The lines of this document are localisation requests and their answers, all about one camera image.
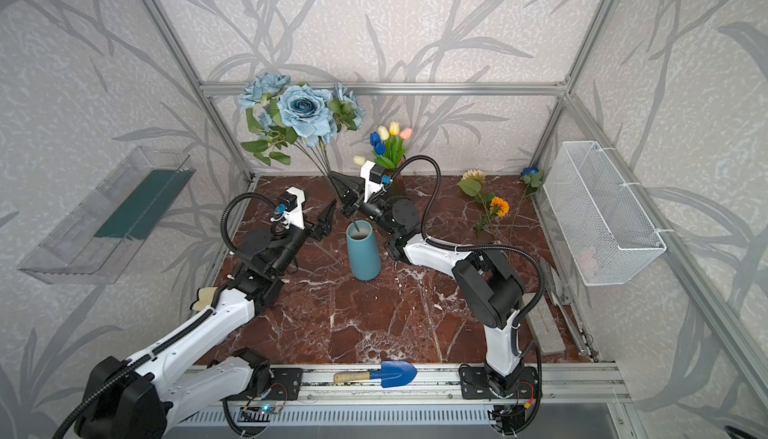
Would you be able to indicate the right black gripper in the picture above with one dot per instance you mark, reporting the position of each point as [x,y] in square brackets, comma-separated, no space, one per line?
[346,186]

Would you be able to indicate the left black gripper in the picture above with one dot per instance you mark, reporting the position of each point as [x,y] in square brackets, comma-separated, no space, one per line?
[322,228]

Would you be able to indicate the dark red glass vase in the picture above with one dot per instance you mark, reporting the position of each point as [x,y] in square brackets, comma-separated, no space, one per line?
[397,178]

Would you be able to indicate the teal ceramic vase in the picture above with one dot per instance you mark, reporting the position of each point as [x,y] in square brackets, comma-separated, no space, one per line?
[363,251]

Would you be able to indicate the cream tulip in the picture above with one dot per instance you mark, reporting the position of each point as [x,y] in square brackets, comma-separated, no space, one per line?
[383,133]

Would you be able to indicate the pink tulip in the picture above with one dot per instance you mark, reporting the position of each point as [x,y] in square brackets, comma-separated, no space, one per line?
[406,133]

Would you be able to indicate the blue hydrangea bouquet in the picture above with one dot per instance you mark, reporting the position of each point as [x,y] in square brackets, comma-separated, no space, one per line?
[282,115]

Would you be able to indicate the yellow sunflower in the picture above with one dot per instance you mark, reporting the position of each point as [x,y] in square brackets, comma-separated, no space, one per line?
[473,184]

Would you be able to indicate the orange flower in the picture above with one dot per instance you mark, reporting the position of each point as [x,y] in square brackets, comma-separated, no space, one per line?
[493,208]

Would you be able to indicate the blue rose stem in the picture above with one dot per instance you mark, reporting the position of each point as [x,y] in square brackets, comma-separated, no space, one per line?
[533,179]

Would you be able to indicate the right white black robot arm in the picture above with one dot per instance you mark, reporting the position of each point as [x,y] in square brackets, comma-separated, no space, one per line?
[491,287]

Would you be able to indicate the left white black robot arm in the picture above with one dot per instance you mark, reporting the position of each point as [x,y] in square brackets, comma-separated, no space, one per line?
[146,394]

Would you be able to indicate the black yellow glove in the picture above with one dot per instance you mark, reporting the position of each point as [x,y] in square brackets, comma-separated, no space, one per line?
[204,298]

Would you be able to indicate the blue garden trowel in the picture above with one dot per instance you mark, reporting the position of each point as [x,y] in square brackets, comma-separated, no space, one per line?
[390,374]

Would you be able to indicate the grey sponge block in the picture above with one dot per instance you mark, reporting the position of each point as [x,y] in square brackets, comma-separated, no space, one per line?
[544,329]

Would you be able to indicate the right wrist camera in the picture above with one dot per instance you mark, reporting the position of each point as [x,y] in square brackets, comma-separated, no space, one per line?
[375,178]

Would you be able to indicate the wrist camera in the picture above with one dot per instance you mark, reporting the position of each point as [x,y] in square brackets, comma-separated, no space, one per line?
[289,209]
[375,178]

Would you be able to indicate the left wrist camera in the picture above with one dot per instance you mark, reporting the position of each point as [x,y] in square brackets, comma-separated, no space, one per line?
[289,209]

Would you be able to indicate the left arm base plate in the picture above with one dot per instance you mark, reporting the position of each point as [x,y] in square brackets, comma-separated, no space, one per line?
[277,384]

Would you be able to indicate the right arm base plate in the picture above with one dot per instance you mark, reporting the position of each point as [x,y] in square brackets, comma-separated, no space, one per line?
[482,382]

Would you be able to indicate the clear acrylic wall shelf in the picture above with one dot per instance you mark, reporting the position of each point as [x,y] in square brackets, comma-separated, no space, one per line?
[94,243]

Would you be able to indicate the white wire basket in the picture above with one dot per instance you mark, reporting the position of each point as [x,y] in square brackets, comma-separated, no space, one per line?
[609,234]

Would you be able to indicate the aluminium front rail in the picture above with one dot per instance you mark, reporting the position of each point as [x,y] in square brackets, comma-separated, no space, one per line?
[439,383]

